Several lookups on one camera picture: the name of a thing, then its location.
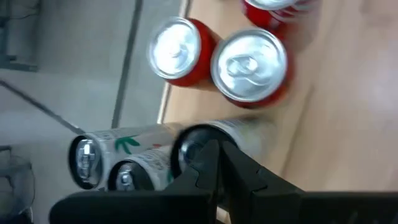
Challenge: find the red Coca-Cola can white script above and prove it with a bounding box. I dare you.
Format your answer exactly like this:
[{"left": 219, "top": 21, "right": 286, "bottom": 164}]
[{"left": 241, "top": 0, "right": 318, "bottom": 30}]

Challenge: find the silver slim can black lid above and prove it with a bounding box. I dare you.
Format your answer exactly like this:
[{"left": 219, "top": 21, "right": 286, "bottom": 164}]
[{"left": 107, "top": 145, "right": 175, "bottom": 192}]

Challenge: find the silver Celsius can yellow print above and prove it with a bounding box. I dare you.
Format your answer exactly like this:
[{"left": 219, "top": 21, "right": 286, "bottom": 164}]
[{"left": 170, "top": 116, "right": 276, "bottom": 180}]

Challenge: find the red zero sugar cola can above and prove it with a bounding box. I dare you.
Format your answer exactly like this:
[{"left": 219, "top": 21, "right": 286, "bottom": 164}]
[{"left": 210, "top": 27, "right": 295, "bottom": 110}]

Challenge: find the silver slim can green print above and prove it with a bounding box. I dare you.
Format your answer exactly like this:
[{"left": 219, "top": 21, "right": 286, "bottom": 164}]
[{"left": 68, "top": 123, "right": 183, "bottom": 190}]

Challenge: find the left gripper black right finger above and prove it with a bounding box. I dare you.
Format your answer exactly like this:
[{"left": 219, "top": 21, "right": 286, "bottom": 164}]
[{"left": 220, "top": 141, "right": 398, "bottom": 224}]

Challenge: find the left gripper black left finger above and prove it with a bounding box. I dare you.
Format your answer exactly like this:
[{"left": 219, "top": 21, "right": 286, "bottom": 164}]
[{"left": 49, "top": 139, "right": 220, "bottom": 224}]

